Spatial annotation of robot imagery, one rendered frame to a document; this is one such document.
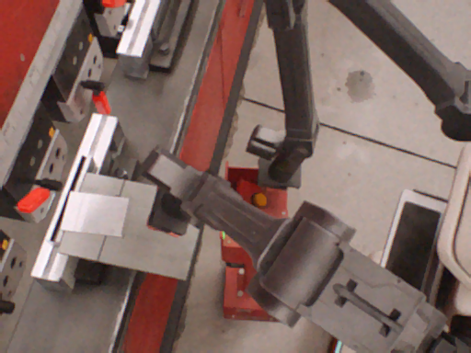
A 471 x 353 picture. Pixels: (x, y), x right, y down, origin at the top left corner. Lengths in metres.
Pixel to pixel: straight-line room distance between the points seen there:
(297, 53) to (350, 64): 1.65
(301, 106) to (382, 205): 1.28
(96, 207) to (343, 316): 0.79
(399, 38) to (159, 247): 0.59
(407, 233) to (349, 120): 1.37
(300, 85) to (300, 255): 0.60
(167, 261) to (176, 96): 0.49
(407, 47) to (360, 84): 1.64
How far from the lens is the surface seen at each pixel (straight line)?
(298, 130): 1.18
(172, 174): 0.93
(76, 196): 1.26
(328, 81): 2.61
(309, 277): 0.53
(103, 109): 1.14
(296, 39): 1.02
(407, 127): 2.55
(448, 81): 1.04
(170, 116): 1.47
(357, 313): 0.54
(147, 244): 1.19
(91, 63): 1.13
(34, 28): 0.93
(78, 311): 1.32
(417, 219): 1.20
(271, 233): 0.59
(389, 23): 0.97
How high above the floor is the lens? 2.11
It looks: 64 degrees down
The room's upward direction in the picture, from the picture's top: 1 degrees counter-clockwise
